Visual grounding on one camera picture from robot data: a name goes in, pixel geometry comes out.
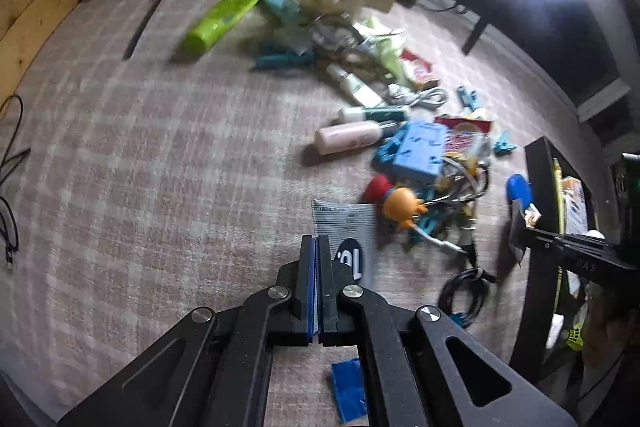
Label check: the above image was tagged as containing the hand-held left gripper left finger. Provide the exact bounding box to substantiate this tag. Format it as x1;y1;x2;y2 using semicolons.
57;234;321;427

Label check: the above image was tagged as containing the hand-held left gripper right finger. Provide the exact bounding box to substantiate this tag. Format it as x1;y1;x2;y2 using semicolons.
319;234;578;427

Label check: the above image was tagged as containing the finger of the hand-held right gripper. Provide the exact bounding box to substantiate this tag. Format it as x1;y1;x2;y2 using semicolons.
520;227;626;275

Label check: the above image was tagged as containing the grey sachet dark round logo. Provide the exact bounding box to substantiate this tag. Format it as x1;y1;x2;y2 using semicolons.
507;199;543;268
310;201;378;290

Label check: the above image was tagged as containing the long yellow packet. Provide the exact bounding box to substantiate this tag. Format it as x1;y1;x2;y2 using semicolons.
551;157;568;233

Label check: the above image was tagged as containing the black storage box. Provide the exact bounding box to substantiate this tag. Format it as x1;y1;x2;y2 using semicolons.
510;136;640;388

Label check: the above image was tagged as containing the pink plaid desktop cloth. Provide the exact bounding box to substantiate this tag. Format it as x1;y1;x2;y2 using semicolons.
0;0;616;423

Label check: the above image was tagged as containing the person's right hand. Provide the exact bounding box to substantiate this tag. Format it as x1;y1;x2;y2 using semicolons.
582;279;633;358

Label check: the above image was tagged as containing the orange flat packet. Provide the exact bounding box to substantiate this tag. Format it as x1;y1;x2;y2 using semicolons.
562;177;588;233

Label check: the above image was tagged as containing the blue round disc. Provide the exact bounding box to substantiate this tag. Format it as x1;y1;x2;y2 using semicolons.
505;174;533;210

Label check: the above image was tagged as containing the yellow shuttlecock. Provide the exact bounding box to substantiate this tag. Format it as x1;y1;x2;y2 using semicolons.
562;324;586;350

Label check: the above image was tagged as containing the orange toy figure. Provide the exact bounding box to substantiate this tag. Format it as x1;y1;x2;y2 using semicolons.
362;175;431;233

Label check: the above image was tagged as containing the blue tape piece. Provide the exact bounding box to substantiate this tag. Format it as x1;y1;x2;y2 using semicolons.
330;358;371;423

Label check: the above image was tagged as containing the small teal clip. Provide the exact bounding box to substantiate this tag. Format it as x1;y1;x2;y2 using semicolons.
410;212;451;243

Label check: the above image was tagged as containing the large blue clothespin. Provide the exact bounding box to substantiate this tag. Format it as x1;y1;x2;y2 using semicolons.
372;142;401;168

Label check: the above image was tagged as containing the pink bottle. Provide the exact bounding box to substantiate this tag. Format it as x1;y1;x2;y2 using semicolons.
314;119;383;156

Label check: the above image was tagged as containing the blue plastic box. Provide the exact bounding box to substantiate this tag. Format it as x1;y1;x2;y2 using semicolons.
391;119;449;180

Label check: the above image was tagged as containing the white tube teal cap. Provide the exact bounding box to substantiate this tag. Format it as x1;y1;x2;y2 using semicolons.
337;104;407;124

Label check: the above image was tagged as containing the white squeeze bottle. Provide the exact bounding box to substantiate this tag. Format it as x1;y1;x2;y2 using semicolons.
325;63;386;105

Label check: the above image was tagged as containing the dark teal clothespin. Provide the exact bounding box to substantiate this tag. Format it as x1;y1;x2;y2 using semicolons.
255;44;316;70

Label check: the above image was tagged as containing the red white coffee packet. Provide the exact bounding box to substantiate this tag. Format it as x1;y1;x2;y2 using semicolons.
400;51;441;90

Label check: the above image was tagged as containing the yellow-green cloth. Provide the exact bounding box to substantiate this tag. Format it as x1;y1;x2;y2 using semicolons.
365;19;416;88

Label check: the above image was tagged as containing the black chair leg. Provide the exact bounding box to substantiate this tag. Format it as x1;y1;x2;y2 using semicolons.
461;14;491;56

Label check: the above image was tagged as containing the light blue packet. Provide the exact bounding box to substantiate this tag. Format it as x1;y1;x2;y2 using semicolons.
257;0;301;25

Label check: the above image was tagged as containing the black thin strip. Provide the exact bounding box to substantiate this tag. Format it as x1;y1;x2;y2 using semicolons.
121;0;178;60

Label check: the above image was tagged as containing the thin white cable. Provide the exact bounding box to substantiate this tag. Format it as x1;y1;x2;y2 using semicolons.
425;232;478;268

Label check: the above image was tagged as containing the metal ring coil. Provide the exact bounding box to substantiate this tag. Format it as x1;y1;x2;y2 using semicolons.
437;157;493;212

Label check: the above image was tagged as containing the black cable coil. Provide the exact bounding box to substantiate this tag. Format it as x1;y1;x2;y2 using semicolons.
439;269;501;325

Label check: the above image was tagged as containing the small white usb cable coil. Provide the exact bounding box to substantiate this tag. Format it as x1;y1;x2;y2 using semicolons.
387;87;448;112

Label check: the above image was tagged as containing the black usb cable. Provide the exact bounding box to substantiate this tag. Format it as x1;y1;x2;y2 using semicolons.
0;94;32;270

